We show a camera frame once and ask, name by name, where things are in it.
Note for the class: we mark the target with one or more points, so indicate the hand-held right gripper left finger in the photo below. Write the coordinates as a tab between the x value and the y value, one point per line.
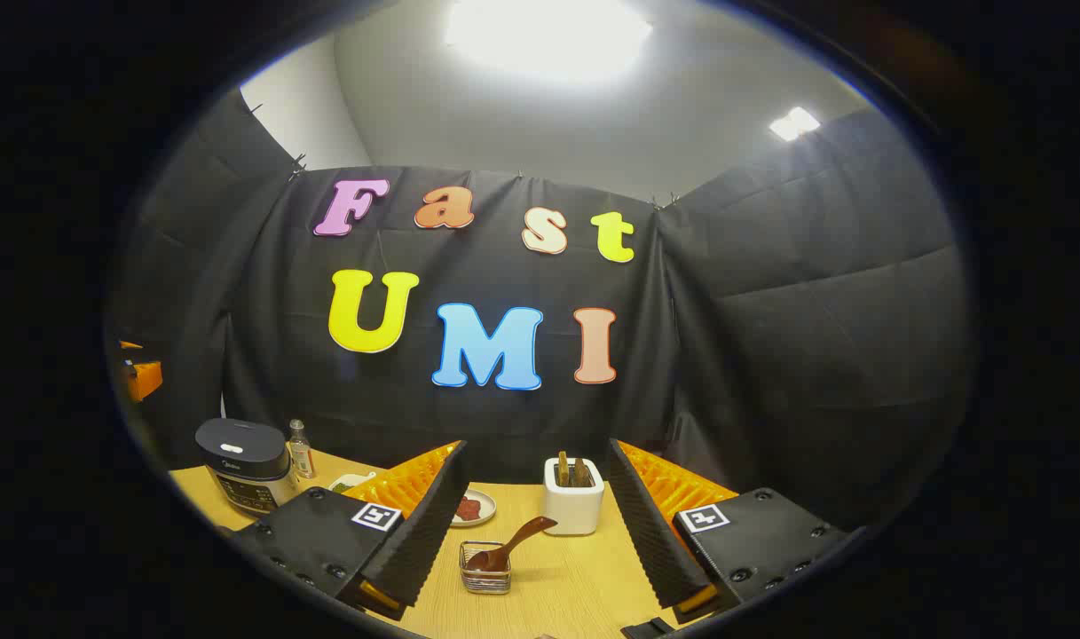
424	532

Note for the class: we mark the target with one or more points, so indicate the white divided dish of beans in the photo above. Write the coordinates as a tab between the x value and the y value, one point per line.
349	482

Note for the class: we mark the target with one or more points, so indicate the large red meat slice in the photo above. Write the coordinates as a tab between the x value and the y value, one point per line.
474	508

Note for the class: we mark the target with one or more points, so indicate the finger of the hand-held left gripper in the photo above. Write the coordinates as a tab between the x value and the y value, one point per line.
142	377

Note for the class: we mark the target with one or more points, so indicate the small ceiling light panel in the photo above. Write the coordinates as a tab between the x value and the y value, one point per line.
794	123

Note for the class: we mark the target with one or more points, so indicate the large ceiling light panel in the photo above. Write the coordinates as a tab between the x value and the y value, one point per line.
548	35

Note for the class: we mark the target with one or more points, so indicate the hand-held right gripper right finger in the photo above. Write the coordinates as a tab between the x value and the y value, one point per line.
650	532

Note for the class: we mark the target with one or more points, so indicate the brown wooden spoon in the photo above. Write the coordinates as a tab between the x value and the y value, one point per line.
491	559

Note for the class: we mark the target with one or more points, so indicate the round white plate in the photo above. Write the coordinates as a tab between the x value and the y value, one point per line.
486	513

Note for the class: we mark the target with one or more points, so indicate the small clear bottle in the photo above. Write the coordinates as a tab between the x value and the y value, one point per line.
301	457

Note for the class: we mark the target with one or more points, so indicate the black silver rice cooker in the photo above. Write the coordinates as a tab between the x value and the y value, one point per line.
238	461

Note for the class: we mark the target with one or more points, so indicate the white utensil holder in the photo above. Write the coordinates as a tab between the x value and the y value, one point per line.
573	510

